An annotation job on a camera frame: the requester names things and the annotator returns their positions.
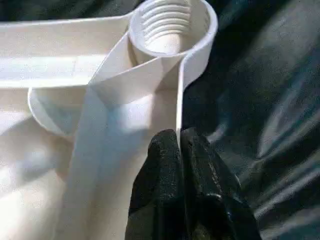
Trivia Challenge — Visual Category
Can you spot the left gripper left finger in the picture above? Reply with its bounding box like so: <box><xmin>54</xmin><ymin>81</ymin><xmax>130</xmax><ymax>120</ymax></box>
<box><xmin>125</xmin><ymin>129</ymin><xmax>187</xmax><ymax>240</ymax></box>

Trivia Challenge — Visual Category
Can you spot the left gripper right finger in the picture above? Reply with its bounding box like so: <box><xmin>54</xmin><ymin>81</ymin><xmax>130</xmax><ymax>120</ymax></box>
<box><xmin>180</xmin><ymin>127</ymin><xmax>262</xmax><ymax>240</ymax></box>

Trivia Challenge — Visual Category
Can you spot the white plastic table top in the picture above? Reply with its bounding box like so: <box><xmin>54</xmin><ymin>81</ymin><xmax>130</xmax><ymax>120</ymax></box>
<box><xmin>0</xmin><ymin>0</ymin><xmax>219</xmax><ymax>240</ymax></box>

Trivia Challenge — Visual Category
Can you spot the black plastic mat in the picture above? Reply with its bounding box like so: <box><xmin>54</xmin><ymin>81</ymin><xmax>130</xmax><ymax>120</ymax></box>
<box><xmin>0</xmin><ymin>0</ymin><xmax>320</xmax><ymax>240</ymax></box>

